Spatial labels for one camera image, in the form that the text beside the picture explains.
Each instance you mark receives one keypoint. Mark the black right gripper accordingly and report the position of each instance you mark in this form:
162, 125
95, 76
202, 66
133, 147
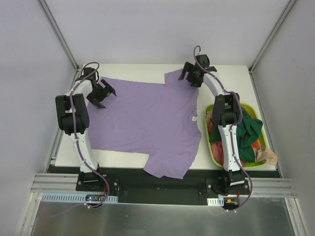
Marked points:
189, 73

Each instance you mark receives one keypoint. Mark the lime green plastic basket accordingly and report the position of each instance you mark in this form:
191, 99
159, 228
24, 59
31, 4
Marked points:
260, 142

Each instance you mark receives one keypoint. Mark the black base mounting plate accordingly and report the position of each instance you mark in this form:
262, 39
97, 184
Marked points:
135, 186

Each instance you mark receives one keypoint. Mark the right aluminium frame post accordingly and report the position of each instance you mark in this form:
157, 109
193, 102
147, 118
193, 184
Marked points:
273, 33

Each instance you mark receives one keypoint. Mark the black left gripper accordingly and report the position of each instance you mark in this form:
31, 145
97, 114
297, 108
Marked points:
99, 93

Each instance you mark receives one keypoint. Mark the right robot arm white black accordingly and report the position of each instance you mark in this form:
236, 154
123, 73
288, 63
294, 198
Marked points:
226, 115

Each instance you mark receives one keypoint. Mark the beige t shirt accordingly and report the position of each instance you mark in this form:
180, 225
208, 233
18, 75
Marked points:
265, 155

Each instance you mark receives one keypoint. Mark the white slotted cable duct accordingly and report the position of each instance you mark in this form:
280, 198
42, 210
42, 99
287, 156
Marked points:
215, 202
77, 198

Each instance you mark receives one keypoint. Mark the dark green t shirt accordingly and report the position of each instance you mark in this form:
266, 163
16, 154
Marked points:
247, 134

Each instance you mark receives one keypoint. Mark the red pink t shirt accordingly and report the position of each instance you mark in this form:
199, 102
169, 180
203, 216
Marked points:
216, 143

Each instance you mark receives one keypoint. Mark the light pink t shirt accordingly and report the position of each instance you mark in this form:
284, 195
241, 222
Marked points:
208, 117

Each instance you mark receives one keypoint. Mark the right white slotted cable duct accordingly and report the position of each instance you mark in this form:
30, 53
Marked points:
215, 202

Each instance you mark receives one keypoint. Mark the purple t shirt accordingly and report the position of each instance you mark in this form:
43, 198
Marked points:
155, 119

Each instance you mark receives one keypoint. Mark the left white slotted cable duct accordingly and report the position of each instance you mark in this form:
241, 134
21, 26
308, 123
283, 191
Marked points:
77, 198

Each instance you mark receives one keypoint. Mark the left aluminium frame post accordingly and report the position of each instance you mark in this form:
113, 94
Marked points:
58, 33

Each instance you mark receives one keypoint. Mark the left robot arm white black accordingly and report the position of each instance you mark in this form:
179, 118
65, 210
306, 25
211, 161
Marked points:
73, 119

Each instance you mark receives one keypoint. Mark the aluminium frame post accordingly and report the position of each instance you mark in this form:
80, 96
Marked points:
58, 33
273, 33

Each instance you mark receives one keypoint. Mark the aluminium front rail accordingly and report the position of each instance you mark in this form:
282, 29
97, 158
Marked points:
264, 187

